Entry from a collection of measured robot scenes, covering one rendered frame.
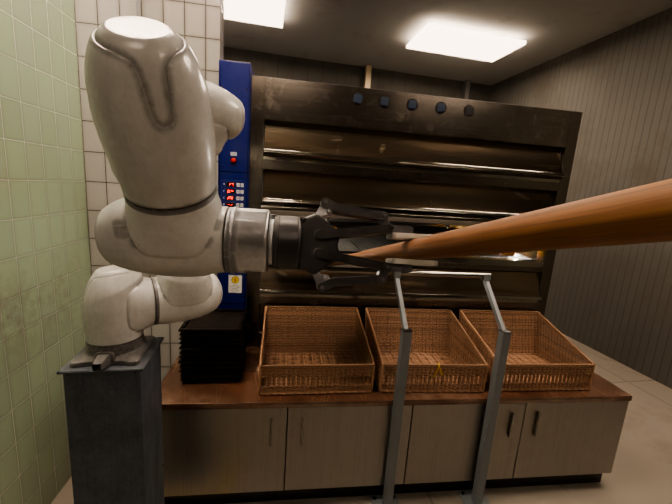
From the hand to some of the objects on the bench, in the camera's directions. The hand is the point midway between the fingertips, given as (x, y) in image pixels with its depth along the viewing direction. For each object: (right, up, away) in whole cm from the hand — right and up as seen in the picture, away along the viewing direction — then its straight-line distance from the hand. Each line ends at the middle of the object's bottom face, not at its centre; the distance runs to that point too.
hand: (412, 249), depth 51 cm
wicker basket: (-24, -64, +136) cm, 152 cm away
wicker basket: (+95, -69, +153) cm, 193 cm away
